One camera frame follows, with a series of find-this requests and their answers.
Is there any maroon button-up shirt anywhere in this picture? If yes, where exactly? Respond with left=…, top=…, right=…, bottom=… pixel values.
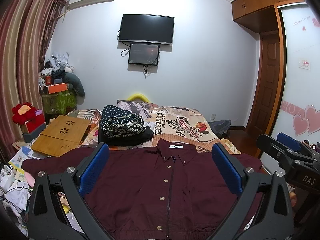
left=22, top=138, right=263, bottom=240

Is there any white wardrobe sliding door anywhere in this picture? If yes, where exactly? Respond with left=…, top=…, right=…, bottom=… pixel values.
left=271, top=3, right=319, bottom=145

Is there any dark bag on floor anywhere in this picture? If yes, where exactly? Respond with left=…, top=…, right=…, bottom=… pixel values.
left=208, top=120, right=232, bottom=138

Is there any bamboo lap desk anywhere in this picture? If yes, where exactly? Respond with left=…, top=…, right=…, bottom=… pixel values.
left=31, top=115, right=90, bottom=157

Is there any navy patterned folded garment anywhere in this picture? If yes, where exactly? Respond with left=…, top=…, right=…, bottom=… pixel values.
left=100, top=105, right=145, bottom=138

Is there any wooden door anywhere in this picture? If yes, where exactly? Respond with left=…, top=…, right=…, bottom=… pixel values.
left=246, top=32, right=280, bottom=139

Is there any printed bed blanket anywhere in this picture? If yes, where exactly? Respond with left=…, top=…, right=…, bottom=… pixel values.
left=67, top=99, right=241, bottom=156

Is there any red gift box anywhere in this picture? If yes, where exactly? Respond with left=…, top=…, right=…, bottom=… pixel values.
left=20, top=110, right=45, bottom=133

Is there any green patterned cloth cabinet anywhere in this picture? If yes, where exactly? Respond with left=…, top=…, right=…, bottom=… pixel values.
left=41, top=90, right=77, bottom=115

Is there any red plush toy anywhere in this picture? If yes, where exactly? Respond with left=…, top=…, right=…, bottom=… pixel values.
left=11, top=102, right=36, bottom=125

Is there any yellow round object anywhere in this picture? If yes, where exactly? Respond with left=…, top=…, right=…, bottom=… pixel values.
left=127, top=93, right=150, bottom=102

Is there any orange box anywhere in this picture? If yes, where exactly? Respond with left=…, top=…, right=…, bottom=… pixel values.
left=43, top=83, right=67, bottom=94

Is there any wooden overhead cabinet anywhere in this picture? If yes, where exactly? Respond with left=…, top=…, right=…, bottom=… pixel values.
left=232, top=0, right=291, bottom=33

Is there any striped pink curtain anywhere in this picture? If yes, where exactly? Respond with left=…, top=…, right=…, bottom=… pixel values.
left=1, top=0, right=66, bottom=159

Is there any small wall monitor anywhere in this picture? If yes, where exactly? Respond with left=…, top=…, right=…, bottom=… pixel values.
left=128, top=43, right=160, bottom=66

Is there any large wall television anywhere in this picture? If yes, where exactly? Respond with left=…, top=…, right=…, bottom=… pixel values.
left=119, top=14, right=175, bottom=45

